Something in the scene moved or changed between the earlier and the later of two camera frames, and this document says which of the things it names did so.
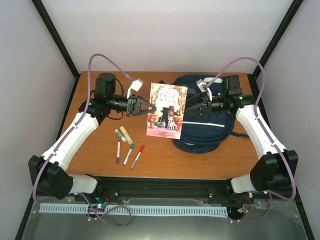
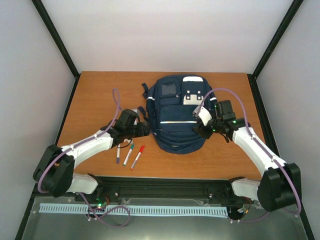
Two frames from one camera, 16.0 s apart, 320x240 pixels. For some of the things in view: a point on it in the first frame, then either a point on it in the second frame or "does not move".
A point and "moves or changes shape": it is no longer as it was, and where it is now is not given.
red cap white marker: x=141 y=150 does not move
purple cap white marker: x=118 y=151 does not move
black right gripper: x=206 y=108 to x=202 y=131
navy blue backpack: x=204 y=136 moves or changes shape
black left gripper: x=134 y=107 to x=144 y=130
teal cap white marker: x=128 y=154 does not move
